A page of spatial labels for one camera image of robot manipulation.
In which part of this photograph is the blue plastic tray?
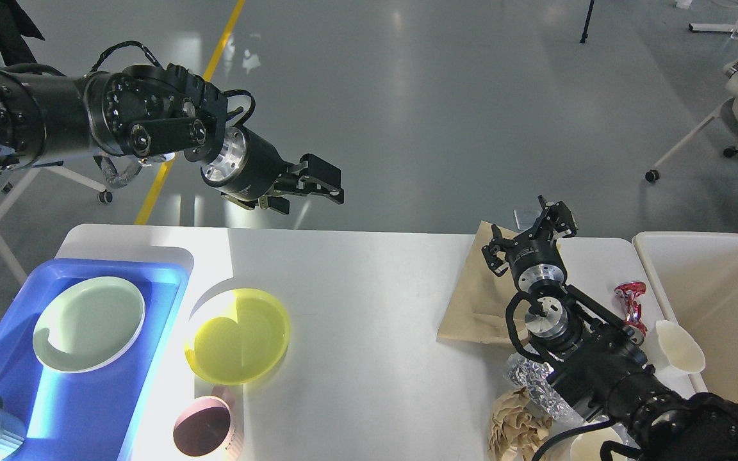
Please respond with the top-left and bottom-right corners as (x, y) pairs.
(0, 259), (188, 460)

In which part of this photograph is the crumpled brown paper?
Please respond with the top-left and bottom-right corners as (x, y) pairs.
(487, 386), (554, 460)

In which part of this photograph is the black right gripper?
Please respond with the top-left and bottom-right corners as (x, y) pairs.
(481, 196), (578, 296)

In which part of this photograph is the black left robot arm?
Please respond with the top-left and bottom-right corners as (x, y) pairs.
(0, 56), (345, 214)

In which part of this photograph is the crushed red can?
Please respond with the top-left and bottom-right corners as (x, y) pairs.
(614, 280), (648, 344)

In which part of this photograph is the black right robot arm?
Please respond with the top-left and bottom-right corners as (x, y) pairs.
(481, 197), (738, 460)

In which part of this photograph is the pink mug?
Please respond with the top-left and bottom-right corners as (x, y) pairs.
(172, 385), (244, 460)

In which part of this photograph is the white plastic bin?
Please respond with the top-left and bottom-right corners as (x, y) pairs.
(632, 232), (738, 403)

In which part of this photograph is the pale green plate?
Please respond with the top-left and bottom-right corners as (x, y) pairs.
(32, 275), (146, 373)

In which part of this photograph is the crumpled aluminium foil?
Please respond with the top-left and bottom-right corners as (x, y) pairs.
(504, 353), (585, 426)

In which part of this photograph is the white office chair left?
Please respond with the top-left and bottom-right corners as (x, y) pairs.
(0, 57), (113, 286)

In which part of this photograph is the yellow plate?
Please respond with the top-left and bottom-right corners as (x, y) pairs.
(183, 288), (291, 385)

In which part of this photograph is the brown paper bag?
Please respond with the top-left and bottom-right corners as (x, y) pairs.
(437, 221), (516, 348)

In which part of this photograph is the black tripod leg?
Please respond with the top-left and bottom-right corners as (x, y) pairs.
(579, 0), (596, 44)

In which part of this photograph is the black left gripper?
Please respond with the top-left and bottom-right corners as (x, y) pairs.
(201, 126), (345, 216)

